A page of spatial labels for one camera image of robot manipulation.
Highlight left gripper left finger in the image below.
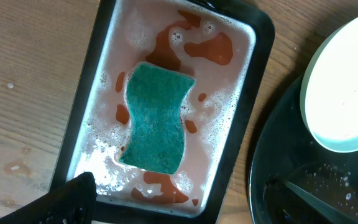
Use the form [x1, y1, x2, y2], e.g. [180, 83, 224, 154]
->
[0, 172, 96, 224]

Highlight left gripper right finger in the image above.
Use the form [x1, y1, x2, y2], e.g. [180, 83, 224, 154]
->
[283, 180, 358, 224]

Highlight green yellow sponge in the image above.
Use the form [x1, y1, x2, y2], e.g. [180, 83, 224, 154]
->
[119, 63, 195, 174]

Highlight round black serving tray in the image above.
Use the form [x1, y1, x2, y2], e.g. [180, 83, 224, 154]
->
[249, 78, 358, 223]

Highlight black rectangular soapy water tray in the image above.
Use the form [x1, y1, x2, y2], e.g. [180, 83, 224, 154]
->
[50, 0, 275, 223]

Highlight light blue plate upper left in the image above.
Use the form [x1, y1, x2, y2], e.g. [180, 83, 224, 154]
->
[300, 17, 358, 153]

